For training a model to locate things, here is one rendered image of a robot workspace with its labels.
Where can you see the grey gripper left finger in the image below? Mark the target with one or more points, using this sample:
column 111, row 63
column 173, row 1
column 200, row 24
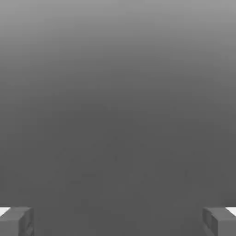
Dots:
column 13, row 222

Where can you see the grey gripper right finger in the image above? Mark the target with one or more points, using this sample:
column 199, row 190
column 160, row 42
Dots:
column 221, row 223

